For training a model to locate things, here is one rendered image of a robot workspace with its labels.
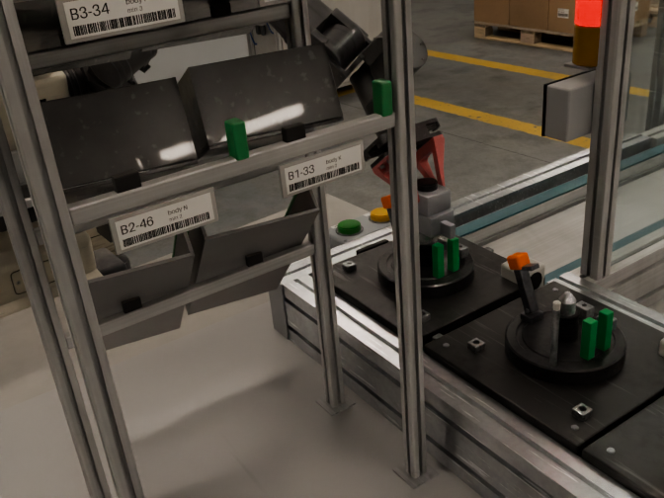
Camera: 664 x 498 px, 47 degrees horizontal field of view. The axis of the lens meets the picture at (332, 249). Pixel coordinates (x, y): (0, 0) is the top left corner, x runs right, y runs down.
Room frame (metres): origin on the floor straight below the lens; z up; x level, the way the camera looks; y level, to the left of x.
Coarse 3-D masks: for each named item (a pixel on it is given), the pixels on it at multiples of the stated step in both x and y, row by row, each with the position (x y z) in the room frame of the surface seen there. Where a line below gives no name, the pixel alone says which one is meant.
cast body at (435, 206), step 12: (420, 180) 0.97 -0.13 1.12; (432, 180) 0.97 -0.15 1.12; (420, 192) 0.95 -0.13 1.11; (432, 192) 0.95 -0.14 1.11; (444, 192) 0.95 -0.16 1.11; (420, 204) 0.95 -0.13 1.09; (432, 204) 0.94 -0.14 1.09; (444, 204) 0.95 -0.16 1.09; (420, 216) 0.95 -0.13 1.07; (432, 216) 0.94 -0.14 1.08; (444, 216) 0.94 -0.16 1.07; (420, 228) 0.95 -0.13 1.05; (432, 228) 0.93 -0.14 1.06; (444, 228) 0.93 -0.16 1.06
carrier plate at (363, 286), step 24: (336, 264) 1.02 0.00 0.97; (360, 264) 1.02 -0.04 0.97; (480, 264) 0.98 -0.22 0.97; (336, 288) 0.95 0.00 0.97; (360, 288) 0.95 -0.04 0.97; (384, 288) 0.94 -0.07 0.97; (480, 288) 0.91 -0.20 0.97; (504, 288) 0.91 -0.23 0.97; (384, 312) 0.87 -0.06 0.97; (432, 312) 0.86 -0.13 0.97; (456, 312) 0.86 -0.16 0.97; (480, 312) 0.86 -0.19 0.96
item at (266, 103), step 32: (224, 64) 0.67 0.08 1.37; (256, 64) 0.68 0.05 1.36; (288, 64) 0.69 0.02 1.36; (320, 64) 0.70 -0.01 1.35; (192, 96) 0.67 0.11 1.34; (224, 96) 0.66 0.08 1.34; (256, 96) 0.67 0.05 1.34; (288, 96) 0.68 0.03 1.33; (320, 96) 0.69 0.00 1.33; (192, 128) 0.69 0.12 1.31; (224, 128) 0.65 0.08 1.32; (256, 128) 0.65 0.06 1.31; (320, 128) 0.70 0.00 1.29
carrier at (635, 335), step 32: (544, 288) 0.90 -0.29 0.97; (480, 320) 0.83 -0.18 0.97; (512, 320) 0.80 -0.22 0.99; (544, 320) 0.79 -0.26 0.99; (576, 320) 0.74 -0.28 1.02; (608, 320) 0.71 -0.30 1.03; (448, 352) 0.77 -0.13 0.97; (480, 352) 0.76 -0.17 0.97; (512, 352) 0.73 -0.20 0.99; (544, 352) 0.72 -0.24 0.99; (576, 352) 0.72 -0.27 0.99; (608, 352) 0.71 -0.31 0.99; (640, 352) 0.73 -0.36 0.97; (480, 384) 0.70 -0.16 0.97; (512, 384) 0.69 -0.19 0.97; (544, 384) 0.69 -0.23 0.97; (576, 384) 0.68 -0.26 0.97; (608, 384) 0.68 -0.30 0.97; (640, 384) 0.67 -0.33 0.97; (544, 416) 0.64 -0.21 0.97; (608, 416) 0.63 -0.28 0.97; (576, 448) 0.59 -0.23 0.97
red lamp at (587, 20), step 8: (576, 0) 0.97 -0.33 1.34; (584, 0) 0.95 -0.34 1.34; (592, 0) 0.95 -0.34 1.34; (600, 0) 0.94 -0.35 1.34; (576, 8) 0.97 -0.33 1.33; (584, 8) 0.95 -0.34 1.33; (592, 8) 0.95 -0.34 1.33; (600, 8) 0.94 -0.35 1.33; (576, 16) 0.97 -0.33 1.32; (584, 16) 0.95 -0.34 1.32; (592, 16) 0.95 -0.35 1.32; (600, 16) 0.94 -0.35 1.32; (576, 24) 0.97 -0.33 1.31; (584, 24) 0.95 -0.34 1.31; (592, 24) 0.95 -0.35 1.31; (600, 24) 0.94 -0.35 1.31
